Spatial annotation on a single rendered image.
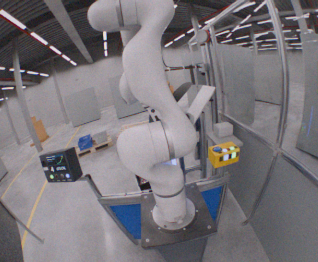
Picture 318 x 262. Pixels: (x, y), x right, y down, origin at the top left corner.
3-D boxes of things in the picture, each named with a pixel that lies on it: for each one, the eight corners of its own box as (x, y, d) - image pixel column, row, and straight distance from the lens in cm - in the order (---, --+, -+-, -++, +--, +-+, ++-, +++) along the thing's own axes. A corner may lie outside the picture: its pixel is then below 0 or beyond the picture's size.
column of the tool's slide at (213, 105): (212, 177, 214) (202, 44, 158) (216, 179, 212) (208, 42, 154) (210, 180, 211) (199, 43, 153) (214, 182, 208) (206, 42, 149)
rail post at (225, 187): (216, 227, 165) (226, 179, 101) (217, 230, 164) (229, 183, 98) (212, 228, 164) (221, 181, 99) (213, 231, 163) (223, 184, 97)
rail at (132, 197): (226, 179, 101) (228, 171, 96) (229, 183, 99) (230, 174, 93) (102, 201, 106) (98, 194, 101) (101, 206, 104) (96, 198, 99)
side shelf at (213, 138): (224, 131, 157) (224, 128, 156) (242, 145, 131) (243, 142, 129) (205, 135, 148) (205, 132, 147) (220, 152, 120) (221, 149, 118)
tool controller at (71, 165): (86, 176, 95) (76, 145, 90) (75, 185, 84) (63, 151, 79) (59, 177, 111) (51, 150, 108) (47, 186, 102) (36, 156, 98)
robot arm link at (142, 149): (189, 191, 47) (183, 124, 32) (135, 206, 47) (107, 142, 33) (178, 171, 55) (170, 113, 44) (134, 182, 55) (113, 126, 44)
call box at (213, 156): (230, 154, 92) (231, 140, 86) (238, 163, 85) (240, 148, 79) (208, 161, 86) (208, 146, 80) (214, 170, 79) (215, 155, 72)
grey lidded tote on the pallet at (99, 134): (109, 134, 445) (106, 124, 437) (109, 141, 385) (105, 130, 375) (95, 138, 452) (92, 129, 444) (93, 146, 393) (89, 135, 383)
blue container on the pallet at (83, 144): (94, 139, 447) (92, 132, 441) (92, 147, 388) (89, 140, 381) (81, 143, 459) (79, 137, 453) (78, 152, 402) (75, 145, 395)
